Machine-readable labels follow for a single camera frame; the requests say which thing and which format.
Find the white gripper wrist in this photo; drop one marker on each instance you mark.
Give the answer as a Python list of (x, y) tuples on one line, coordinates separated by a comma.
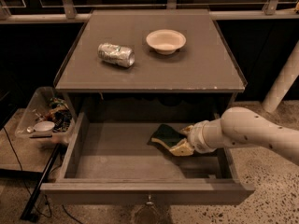
[(197, 138)]

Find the green and yellow sponge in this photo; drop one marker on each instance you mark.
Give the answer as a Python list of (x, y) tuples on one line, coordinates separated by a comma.
[(166, 136)]

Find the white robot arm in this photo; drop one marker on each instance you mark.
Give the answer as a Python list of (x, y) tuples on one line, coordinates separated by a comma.
[(238, 127)]

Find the grey cabinet counter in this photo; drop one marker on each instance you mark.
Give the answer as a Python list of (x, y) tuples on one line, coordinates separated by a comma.
[(204, 64)]

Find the open grey top drawer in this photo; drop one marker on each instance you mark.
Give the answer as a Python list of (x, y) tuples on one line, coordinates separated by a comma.
[(115, 163)]

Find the white paper bowl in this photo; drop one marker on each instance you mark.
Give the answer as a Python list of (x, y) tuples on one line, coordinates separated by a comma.
[(165, 41)]

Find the crushed silver soda can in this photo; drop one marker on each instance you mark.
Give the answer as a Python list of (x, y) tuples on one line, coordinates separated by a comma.
[(116, 54)]

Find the assorted items in bin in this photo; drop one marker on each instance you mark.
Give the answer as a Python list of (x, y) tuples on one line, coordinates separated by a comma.
[(59, 114)]

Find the small white bowl in bin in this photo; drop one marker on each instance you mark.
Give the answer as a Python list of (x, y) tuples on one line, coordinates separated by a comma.
[(44, 126)]

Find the clear plastic storage bin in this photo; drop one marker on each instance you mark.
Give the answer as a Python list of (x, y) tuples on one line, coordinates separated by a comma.
[(39, 105)]

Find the black metal bar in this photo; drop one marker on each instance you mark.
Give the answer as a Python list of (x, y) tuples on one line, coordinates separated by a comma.
[(43, 177)]

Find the metal drawer handle knob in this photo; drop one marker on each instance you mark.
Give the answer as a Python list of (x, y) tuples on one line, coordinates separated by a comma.
[(149, 201)]

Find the metal window railing frame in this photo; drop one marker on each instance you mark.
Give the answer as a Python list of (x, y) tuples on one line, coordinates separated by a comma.
[(50, 11)]

